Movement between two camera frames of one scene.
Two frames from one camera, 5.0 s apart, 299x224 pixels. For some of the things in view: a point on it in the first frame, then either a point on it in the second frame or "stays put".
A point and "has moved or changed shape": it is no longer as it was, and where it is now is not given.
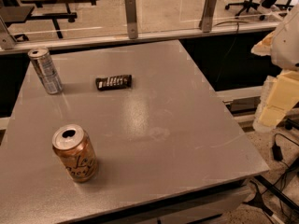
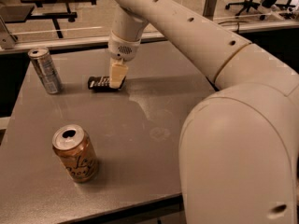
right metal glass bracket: x=206 y=20 stays put
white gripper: x=288 y=47 → x=123 y=49
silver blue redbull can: x=44 y=65 stays put
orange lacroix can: x=74 y=147 stays put
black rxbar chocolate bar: x=114 y=82 has moved or changed shape
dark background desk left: x=15 y=13 stays put
